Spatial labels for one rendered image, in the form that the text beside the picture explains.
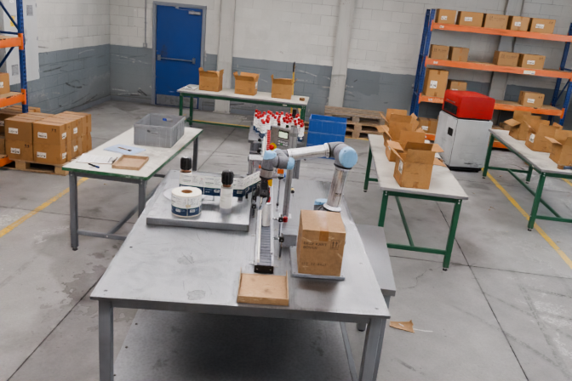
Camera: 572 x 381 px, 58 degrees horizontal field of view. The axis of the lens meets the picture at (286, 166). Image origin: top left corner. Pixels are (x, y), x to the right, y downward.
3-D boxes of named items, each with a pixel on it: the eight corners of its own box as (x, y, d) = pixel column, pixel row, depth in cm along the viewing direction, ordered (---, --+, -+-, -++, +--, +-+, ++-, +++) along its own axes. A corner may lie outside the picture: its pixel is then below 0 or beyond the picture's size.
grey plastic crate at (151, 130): (149, 132, 586) (150, 112, 579) (185, 135, 585) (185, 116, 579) (132, 145, 528) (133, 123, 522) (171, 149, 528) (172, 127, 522)
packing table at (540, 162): (478, 176, 827) (488, 128, 805) (529, 182, 822) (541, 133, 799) (525, 231, 617) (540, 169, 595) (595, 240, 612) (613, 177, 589)
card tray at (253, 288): (240, 273, 291) (240, 266, 290) (286, 276, 292) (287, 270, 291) (237, 302, 262) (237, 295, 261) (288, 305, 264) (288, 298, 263)
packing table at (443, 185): (360, 189, 712) (368, 133, 689) (419, 196, 706) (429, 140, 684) (368, 263, 502) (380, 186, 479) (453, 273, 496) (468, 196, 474)
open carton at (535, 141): (516, 143, 717) (522, 116, 707) (547, 147, 713) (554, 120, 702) (524, 150, 681) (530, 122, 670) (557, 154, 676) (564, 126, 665)
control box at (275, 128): (276, 149, 379) (278, 123, 373) (295, 154, 370) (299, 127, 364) (268, 150, 370) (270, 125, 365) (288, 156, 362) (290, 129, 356)
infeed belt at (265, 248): (261, 179, 451) (261, 173, 450) (271, 179, 451) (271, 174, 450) (256, 270, 293) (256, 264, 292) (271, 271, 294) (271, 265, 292)
